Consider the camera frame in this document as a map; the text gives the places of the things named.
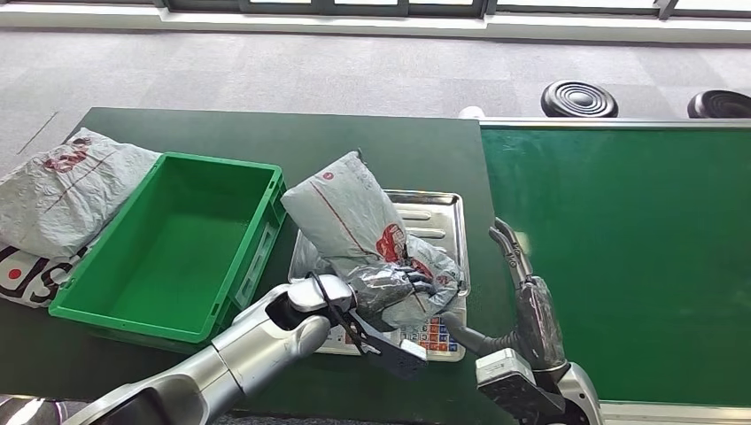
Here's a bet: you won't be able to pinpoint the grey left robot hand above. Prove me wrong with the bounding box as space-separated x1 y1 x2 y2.
349 264 439 322

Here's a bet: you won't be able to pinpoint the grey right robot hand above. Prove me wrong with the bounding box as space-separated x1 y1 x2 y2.
441 218 568 372

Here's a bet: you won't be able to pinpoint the grey parcel bag red print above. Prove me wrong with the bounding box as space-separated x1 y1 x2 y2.
280 151 466 331

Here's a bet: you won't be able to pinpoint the green conveyor belt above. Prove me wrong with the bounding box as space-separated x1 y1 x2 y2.
479 117 751 425

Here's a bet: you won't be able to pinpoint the large crumpled grey parcel bag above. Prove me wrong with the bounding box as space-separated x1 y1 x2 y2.
0 127 162 260

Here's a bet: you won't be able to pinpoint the white parcel bag black letters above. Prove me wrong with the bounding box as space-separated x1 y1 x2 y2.
0 241 92 310

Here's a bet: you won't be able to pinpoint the white electronic scale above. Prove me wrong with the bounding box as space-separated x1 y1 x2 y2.
287 189 472 363

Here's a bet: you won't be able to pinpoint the steel scale tray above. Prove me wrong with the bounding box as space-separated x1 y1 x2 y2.
287 189 472 298

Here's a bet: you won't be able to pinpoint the green plastic crate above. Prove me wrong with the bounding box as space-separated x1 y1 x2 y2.
48 152 289 354

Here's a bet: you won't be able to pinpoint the black round ribbed stool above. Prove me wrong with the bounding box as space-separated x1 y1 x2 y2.
686 89 751 120
540 80 620 119

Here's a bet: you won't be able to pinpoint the shiny silver rounded object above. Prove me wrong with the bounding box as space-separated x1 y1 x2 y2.
0 396 68 425

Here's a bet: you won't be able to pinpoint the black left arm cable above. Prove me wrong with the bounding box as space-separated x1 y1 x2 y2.
309 272 368 357

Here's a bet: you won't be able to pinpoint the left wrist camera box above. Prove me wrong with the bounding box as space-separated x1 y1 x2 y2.
351 311 429 380

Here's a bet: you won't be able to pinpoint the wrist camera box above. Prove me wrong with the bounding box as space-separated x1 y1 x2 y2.
474 348 568 421
351 311 429 380

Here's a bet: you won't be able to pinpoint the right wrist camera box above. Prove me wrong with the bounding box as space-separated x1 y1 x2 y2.
474 348 568 421

